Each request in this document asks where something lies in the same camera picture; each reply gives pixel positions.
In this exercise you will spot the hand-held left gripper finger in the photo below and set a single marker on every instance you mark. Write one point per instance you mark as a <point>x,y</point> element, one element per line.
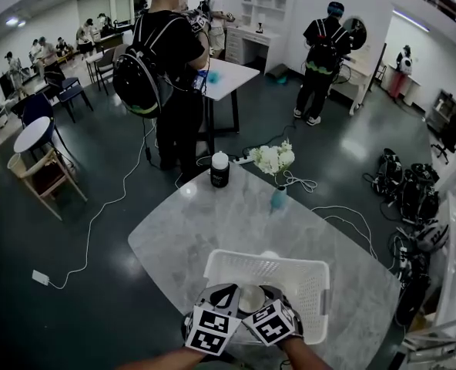
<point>235,307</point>
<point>206,297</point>

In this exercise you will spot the white flower bouquet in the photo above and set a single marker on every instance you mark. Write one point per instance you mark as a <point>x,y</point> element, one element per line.
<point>270,156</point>

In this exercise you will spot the white power strip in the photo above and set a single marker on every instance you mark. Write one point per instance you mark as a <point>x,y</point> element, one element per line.
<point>242,160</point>
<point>404,257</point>

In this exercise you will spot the round white table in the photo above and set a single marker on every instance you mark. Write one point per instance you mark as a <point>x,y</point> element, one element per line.
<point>31,135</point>

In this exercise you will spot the blue vase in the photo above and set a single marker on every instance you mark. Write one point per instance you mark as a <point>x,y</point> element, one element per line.
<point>279,199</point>

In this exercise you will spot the white dresser desk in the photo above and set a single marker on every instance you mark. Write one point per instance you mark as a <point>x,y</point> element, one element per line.
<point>251,37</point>

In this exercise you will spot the black office chair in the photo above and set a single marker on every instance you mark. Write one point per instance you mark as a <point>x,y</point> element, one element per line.
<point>453,133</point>

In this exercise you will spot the white dome backpack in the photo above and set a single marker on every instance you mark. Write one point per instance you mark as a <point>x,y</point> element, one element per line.
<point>432,237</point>

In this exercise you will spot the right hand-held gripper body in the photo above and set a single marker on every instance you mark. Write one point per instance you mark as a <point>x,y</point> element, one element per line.
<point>270,324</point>

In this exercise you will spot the black green-striped backpack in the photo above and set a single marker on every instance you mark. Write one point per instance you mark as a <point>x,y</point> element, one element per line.
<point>320,56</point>

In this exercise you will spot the beige paper bucket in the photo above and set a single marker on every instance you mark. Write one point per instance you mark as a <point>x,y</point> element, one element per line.
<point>14,166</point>

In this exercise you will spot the white rectangular table black legs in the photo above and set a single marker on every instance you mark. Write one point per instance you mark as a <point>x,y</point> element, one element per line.
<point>235,73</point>

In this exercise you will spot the black dome backpack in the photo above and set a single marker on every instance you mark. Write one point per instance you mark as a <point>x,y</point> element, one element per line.
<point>139,83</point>

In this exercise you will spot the person's right forearm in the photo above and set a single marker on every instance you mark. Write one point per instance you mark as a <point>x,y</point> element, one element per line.
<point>301,357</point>

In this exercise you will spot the grey cabinet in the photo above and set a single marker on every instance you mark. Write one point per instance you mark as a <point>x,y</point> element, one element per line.
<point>441,110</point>

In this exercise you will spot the white plastic basket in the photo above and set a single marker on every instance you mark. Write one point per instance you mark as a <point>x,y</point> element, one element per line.
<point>301,280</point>

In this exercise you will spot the teal fluffy cloth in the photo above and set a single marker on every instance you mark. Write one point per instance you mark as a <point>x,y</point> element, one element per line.
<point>213,77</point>

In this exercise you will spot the white power adapter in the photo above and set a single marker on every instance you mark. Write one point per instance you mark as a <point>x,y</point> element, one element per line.
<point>40,276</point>

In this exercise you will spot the person's left forearm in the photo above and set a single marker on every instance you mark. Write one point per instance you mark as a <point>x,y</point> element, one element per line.
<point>166,360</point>

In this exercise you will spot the pile of black backpacks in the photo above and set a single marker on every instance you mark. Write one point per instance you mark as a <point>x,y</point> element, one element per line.
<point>409,195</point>

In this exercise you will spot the dark teal floor bag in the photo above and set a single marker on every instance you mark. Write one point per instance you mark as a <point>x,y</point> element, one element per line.
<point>278,73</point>

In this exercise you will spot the round mirror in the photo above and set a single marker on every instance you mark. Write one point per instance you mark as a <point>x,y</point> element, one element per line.
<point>357,29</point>

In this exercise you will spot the wooden chair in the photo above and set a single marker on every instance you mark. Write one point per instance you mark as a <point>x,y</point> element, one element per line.
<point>35,164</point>

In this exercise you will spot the white round backpack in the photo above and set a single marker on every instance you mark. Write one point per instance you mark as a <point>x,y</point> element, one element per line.
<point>406,66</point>

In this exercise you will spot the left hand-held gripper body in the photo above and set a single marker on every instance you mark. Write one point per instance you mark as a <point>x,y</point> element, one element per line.
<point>208,330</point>

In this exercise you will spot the grey chair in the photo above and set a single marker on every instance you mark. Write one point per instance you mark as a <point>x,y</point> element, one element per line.
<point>110,62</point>

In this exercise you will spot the black canister white lid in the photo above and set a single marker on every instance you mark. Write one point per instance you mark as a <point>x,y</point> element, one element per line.
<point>219,173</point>

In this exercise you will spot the navy chair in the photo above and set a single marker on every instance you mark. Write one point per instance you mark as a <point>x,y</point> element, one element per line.
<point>72,91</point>

